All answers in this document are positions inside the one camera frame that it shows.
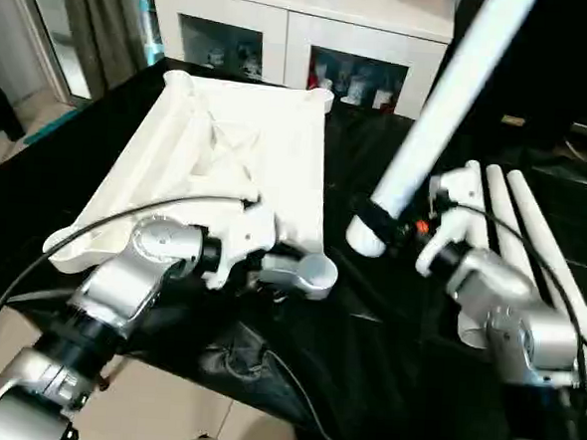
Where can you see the white plastic table leg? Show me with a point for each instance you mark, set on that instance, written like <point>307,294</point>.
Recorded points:
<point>505,218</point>
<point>473,333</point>
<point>548,245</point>
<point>442,114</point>

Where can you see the white plastic table top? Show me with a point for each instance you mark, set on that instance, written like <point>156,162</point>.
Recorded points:
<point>179,138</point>

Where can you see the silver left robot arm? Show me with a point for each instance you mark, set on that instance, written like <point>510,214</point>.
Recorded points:
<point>162,242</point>

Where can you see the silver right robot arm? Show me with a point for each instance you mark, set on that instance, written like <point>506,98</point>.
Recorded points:
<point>494,277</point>

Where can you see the black mat cloth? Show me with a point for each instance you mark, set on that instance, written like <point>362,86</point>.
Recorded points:
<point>357,149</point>

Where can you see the white ceramic cup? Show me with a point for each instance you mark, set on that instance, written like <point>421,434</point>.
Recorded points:
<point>384,98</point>

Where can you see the blue white printed mug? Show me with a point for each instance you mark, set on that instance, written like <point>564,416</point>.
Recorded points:
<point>356,90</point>

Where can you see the white can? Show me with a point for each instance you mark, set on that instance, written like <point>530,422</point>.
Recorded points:
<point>327,85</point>

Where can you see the red bottle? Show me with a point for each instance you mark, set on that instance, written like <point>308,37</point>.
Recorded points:
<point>315,78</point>

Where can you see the small tan label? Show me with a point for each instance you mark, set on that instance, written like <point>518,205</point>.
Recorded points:
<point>512,120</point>

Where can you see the black backdrop cloth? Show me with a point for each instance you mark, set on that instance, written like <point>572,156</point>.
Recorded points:
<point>557,56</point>

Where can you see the teal white patterned banner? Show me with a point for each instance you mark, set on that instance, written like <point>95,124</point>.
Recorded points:
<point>149,34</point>

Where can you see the white glass-door cabinet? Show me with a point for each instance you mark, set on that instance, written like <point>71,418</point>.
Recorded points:
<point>227,1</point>

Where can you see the grey curtain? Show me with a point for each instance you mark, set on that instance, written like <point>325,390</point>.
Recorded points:
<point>106,29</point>

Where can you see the glass sliding door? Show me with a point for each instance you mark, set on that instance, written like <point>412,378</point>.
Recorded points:
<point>41,30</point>

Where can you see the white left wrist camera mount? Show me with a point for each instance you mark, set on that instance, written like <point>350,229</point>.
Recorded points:
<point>248,232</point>

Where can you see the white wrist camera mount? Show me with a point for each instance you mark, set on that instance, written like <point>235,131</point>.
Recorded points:
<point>248,232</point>
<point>462,185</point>

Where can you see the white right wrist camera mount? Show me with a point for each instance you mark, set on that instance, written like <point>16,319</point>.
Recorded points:
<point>462,185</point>

